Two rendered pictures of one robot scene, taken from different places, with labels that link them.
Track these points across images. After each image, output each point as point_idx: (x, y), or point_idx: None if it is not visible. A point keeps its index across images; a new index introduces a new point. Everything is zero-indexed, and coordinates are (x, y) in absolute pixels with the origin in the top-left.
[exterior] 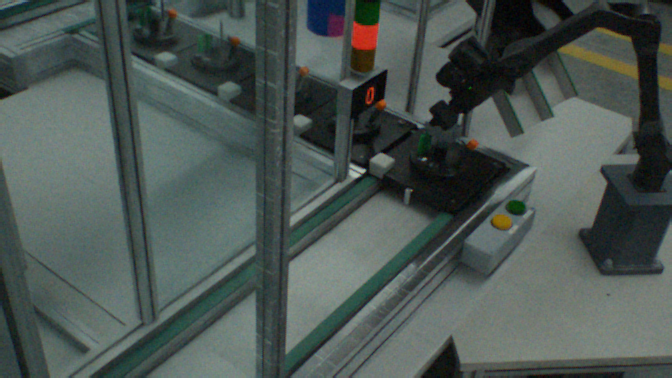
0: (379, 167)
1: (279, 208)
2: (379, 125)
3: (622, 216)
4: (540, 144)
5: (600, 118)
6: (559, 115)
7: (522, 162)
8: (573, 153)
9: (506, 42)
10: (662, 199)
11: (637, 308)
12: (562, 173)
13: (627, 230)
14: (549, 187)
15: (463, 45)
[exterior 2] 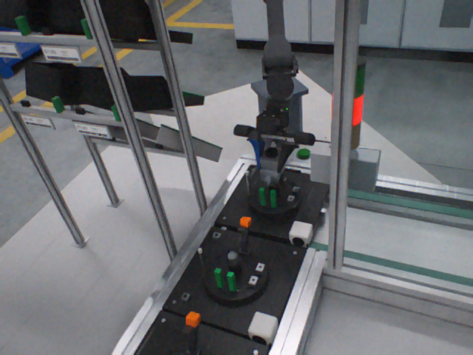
0: (311, 230)
1: None
2: (238, 246)
3: (299, 103)
4: (162, 182)
5: (112, 157)
6: (112, 177)
7: (238, 160)
8: (170, 165)
9: (188, 102)
10: (293, 80)
11: (329, 127)
12: (200, 166)
13: (301, 108)
14: (222, 171)
15: (286, 77)
